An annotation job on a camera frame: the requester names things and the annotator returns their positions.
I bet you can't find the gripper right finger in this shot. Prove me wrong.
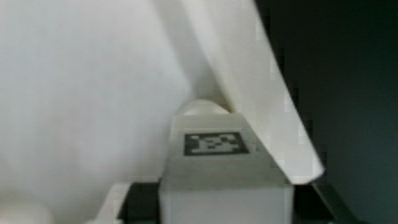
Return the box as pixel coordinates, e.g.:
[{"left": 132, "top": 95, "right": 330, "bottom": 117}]
[{"left": 291, "top": 183, "right": 358, "bottom": 224}]

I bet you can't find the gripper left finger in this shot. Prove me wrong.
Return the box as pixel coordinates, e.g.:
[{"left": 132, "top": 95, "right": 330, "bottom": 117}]
[{"left": 86, "top": 182, "right": 161, "bottom": 224}]

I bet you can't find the white table leg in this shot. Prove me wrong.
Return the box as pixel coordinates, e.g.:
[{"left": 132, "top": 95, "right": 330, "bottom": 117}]
[{"left": 157, "top": 100, "right": 292, "bottom": 224}]

